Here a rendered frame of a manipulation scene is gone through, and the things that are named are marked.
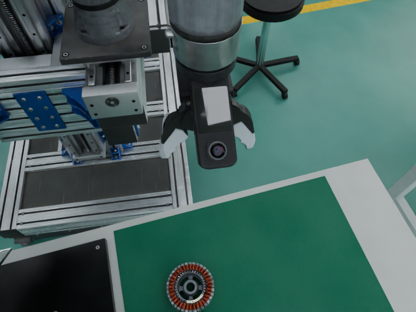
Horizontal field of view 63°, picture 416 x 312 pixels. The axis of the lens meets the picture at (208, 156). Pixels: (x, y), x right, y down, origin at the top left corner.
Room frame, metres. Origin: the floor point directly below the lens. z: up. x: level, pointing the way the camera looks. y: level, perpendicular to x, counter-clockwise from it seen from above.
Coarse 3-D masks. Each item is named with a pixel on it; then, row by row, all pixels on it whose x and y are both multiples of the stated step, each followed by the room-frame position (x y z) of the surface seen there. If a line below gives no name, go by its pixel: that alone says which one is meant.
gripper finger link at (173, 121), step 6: (174, 114) 0.28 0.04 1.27; (168, 120) 0.27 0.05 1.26; (174, 120) 0.27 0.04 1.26; (180, 120) 0.27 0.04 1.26; (168, 126) 0.27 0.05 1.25; (174, 126) 0.27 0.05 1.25; (180, 126) 0.27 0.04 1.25; (162, 132) 0.27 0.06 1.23; (168, 132) 0.27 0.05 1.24; (162, 138) 0.27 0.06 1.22
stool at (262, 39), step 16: (256, 0) 1.54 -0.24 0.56; (272, 0) 1.54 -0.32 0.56; (288, 0) 1.54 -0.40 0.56; (304, 0) 1.56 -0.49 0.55; (256, 16) 1.46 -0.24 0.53; (272, 16) 1.44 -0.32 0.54; (288, 16) 1.45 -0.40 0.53; (256, 48) 1.75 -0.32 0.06; (256, 64) 1.60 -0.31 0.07; (272, 64) 1.61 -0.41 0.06; (240, 80) 1.46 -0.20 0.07; (272, 80) 1.47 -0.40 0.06
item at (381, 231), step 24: (336, 168) 0.48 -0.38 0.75; (360, 168) 0.48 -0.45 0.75; (240, 192) 0.40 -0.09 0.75; (336, 192) 0.40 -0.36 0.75; (360, 192) 0.40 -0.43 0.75; (384, 192) 0.40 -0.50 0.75; (144, 216) 0.33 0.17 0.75; (168, 216) 0.33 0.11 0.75; (360, 216) 0.33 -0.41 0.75; (384, 216) 0.33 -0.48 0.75; (72, 240) 0.27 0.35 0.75; (360, 240) 0.27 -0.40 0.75; (384, 240) 0.27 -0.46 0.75; (408, 240) 0.27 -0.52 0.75; (384, 264) 0.20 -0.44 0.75; (408, 264) 0.20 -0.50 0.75; (120, 288) 0.15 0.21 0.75; (384, 288) 0.15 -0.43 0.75; (408, 288) 0.15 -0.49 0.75
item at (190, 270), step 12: (192, 264) 0.19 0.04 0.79; (180, 276) 0.17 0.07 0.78; (192, 276) 0.17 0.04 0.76; (204, 276) 0.17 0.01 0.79; (168, 288) 0.14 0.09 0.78; (180, 288) 0.14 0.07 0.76; (204, 288) 0.14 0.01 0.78; (180, 300) 0.11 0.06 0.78; (192, 300) 0.11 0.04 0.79; (204, 300) 0.11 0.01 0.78
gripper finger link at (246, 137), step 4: (236, 124) 0.28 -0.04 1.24; (240, 124) 0.28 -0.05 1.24; (244, 124) 0.28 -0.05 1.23; (236, 128) 0.28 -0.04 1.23; (240, 128) 0.28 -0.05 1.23; (244, 128) 0.28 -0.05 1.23; (236, 132) 0.28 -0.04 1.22; (240, 132) 0.28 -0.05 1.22; (244, 132) 0.28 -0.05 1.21; (248, 132) 0.28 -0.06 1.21; (236, 136) 0.28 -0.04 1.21; (240, 136) 0.28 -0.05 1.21; (244, 136) 0.28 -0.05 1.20; (248, 136) 0.28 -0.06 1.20; (252, 136) 0.29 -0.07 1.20; (240, 140) 0.28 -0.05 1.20; (244, 140) 0.28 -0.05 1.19; (248, 140) 0.28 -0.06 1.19; (252, 140) 0.29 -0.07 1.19; (248, 144) 0.29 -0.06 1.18; (252, 144) 0.29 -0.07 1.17; (248, 148) 0.29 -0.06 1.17
